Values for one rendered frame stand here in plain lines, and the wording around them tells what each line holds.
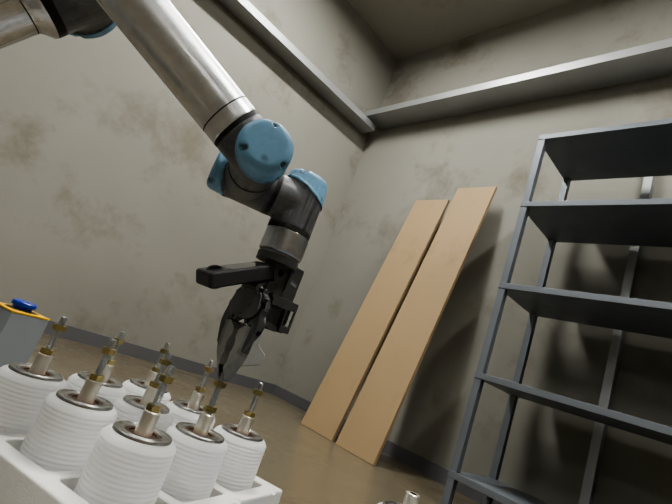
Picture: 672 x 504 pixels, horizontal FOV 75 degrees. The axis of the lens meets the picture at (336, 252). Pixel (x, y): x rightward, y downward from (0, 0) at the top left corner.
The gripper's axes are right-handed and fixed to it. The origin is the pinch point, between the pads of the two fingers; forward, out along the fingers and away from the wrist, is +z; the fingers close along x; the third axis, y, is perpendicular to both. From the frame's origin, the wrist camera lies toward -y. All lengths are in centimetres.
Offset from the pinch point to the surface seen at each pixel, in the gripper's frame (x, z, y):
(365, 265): 171, -90, 230
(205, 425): -1.0, 8.1, 0.3
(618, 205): -14, -113, 158
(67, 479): 0.3, 17.0, -15.4
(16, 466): 2.9, 16.8, -20.5
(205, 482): -4.8, 14.6, 1.1
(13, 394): 15.2, 12.2, -20.4
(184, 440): -2.3, 10.1, -3.3
